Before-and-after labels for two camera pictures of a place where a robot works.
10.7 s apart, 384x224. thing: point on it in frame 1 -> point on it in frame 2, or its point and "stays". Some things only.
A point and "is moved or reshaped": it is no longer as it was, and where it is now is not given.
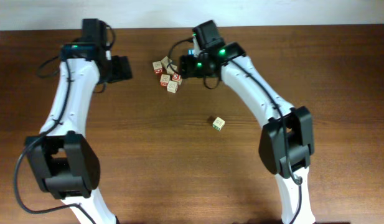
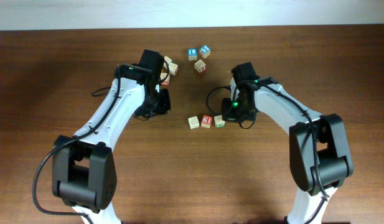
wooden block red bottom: [164, 79] stays
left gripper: [122, 68] -> [163, 105]
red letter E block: [175, 76] -> [206, 121]
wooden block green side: [218, 123] is moved or reshaped
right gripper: [185, 66] -> [230, 112]
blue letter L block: [191, 51] stays
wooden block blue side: [165, 61] stays
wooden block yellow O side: [172, 86] -> [193, 122]
